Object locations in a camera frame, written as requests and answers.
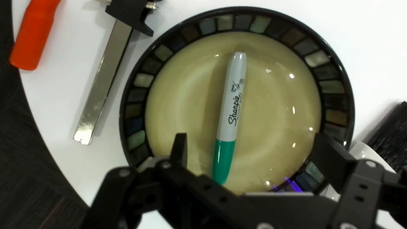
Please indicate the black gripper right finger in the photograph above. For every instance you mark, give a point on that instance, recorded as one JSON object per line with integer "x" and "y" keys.
{"x": 359, "y": 191}

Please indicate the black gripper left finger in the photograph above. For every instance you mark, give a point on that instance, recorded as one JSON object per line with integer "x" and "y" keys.
{"x": 169, "y": 199}

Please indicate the green capped grey marker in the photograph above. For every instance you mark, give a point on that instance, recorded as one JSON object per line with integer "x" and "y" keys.
{"x": 231, "y": 102}

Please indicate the dark rimmed cream bowl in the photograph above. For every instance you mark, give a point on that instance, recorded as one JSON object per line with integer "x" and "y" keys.
{"x": 274, "y": 106}

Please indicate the black brush pad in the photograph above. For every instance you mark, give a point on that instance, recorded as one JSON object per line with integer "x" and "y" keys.
{"x": 391, "y": 134}

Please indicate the orange black bar clamp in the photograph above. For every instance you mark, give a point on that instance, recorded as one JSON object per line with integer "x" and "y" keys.
{"x": 103, "y": 80}

